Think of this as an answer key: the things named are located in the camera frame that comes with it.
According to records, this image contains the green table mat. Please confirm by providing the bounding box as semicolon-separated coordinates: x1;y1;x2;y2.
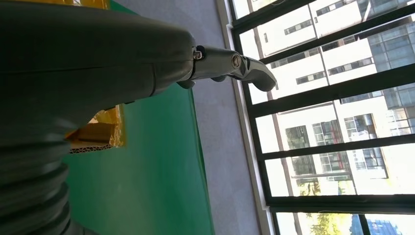
62;0;215;235

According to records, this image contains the black window frame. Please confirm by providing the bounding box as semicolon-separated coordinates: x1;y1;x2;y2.
226;0;415;235

